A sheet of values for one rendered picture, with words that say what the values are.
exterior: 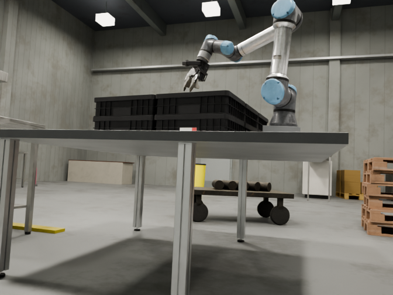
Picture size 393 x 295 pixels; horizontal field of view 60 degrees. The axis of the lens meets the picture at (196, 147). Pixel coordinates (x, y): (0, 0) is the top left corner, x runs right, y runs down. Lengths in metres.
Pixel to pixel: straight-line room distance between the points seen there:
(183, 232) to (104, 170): 10.26
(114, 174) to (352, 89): 7.89
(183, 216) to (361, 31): 11.02
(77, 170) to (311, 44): 8.68
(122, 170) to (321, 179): 6.04
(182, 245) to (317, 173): 7.80
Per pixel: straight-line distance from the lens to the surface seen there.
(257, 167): 11.15
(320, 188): 9.06
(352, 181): 9.73
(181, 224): 1.39
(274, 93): 1.75
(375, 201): 3.85
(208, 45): 2.06
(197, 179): 8.36
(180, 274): 1.42
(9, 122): 2.72
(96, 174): 11.74
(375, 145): 11.30
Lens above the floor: 0.55
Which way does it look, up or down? 4 degrees up
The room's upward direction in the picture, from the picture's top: 3 degrees clockwise
